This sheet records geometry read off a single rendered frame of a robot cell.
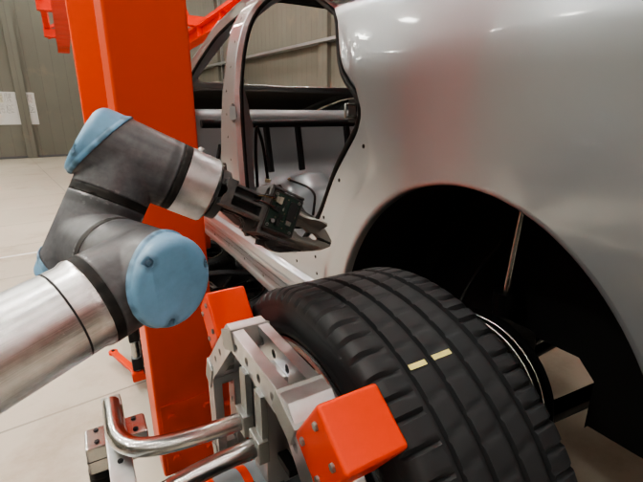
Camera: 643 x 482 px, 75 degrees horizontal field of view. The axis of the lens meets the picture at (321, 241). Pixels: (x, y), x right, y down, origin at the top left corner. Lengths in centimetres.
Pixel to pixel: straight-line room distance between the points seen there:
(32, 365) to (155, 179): 25
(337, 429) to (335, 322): 17
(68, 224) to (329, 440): 36
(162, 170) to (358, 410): 35
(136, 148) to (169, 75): 46
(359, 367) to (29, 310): 34
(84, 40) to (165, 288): 258
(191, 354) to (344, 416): 74
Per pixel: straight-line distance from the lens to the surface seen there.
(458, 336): 61
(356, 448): 44
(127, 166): 54
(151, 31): 99
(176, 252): 41
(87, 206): 54
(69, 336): 40
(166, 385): 116
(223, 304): 78
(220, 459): 62
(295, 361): 58
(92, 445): 80
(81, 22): 294
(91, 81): 290
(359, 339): 54
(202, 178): 55
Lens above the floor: 143
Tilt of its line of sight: 17 degrees down
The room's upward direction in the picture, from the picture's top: straight up
